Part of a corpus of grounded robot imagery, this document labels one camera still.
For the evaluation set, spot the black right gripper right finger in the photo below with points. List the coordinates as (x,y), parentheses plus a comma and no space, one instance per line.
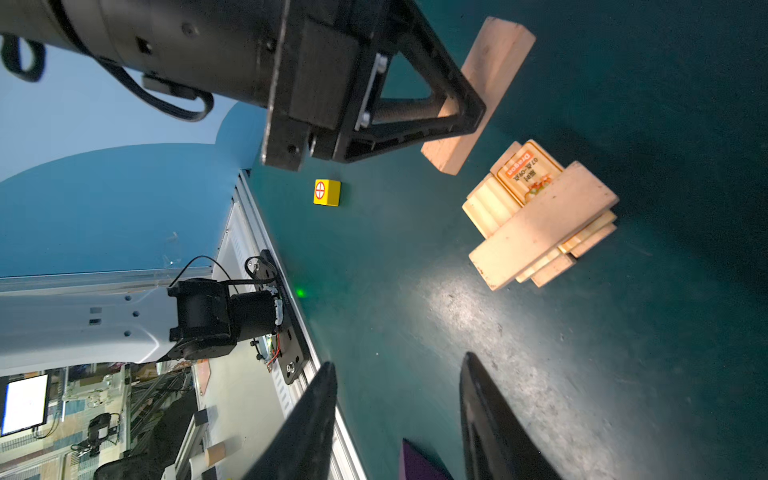
(495,444)

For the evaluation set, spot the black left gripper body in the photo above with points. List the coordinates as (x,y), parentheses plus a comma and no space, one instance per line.
(323,57)

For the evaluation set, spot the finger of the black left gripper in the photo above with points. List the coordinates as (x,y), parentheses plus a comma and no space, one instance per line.
(372,124)

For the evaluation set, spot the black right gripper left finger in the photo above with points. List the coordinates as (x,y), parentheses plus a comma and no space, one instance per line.
(302,448)

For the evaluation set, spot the light wood block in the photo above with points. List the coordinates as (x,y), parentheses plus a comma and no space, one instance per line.
(494,60)

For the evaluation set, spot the printed wood block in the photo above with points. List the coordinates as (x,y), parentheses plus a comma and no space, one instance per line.
(525,171)

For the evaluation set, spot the wood block numbered 31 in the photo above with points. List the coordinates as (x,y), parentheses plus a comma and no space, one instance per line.
(489,205)

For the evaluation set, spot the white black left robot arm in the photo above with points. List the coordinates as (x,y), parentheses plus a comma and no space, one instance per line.
(85,213)

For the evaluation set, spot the purple block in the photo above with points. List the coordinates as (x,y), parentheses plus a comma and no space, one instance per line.
(413,465)

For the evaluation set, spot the yellow cube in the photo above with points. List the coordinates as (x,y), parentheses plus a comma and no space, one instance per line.
(327,192)

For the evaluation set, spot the computer monitor in background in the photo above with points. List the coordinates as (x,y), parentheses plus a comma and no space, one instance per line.
(24,403)

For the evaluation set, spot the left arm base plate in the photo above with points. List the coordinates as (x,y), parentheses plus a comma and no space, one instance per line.
(282,324)

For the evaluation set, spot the aluminium front rail base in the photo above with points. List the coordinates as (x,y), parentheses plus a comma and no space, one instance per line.
(249,394)

